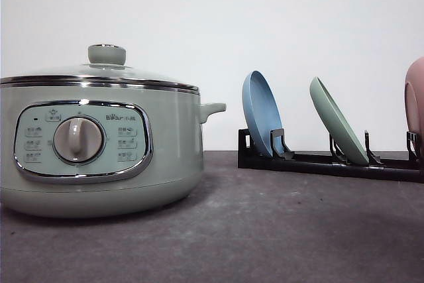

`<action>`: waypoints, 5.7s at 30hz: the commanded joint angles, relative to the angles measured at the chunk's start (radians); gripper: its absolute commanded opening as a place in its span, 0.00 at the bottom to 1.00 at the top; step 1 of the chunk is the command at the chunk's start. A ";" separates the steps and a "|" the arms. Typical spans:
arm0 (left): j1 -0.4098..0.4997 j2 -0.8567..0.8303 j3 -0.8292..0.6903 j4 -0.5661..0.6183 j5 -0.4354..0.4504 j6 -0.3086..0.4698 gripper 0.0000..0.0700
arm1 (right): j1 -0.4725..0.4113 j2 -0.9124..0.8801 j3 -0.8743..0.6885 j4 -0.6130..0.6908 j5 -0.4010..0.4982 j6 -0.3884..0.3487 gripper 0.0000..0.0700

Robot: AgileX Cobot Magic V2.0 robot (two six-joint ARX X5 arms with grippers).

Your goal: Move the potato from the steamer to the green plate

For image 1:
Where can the green plate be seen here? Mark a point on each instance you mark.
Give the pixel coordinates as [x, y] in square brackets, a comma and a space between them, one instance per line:
[335, 120]

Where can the glass steamer lid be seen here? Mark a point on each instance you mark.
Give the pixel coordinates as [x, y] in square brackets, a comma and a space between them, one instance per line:
[106, 66]

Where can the blue plate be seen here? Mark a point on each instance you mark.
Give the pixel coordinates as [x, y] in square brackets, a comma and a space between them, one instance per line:
[262, 109]

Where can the green electric steamer pot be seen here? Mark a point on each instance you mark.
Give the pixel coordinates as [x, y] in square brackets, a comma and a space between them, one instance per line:
[99, 150]

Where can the black plate rack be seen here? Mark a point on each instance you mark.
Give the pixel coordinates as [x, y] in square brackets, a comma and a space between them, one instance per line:
[281, 157]

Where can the pink plate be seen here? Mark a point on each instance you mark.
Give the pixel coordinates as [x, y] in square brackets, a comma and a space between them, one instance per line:
[414, 98]

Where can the grey table mat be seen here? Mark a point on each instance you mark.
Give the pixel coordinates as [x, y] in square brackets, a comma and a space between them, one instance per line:
[238, 225]

